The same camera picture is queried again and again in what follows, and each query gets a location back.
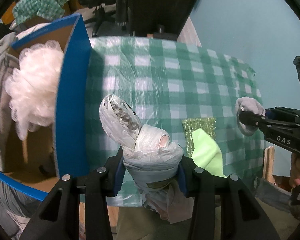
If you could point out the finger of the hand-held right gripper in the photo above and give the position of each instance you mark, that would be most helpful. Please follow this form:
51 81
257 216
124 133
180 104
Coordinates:
282 112
252 120

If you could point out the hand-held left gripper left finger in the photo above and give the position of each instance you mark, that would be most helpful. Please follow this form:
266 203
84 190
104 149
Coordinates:
118 177

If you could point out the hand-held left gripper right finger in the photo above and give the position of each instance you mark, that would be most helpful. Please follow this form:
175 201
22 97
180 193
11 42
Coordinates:
182 182

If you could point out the grey sock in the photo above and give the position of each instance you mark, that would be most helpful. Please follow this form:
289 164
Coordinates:
250 105

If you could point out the white plastic bag bundle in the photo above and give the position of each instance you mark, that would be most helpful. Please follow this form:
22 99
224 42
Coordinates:
150 145

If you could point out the blue-edged cardboard box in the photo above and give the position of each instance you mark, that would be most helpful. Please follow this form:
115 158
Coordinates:
72 105

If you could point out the white mesh bath pouf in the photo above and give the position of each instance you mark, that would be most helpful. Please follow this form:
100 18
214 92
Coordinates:
32 87

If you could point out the person's right hand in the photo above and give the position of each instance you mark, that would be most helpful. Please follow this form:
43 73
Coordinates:
297 170

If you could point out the wooden board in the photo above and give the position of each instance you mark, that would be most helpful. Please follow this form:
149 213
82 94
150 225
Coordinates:
268 165

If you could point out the light green cloth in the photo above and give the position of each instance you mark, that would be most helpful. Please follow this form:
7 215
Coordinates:
207 152

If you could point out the person's olive trousers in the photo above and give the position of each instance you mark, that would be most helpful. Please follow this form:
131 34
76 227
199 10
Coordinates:
132 222

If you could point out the green checkered tablecloth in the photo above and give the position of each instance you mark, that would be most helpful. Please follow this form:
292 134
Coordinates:
165 67

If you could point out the black office chair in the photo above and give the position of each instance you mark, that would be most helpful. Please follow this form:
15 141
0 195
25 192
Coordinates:
100 17

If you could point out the green checkered cloth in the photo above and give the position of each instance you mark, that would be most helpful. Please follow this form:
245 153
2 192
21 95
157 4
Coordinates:
40 5

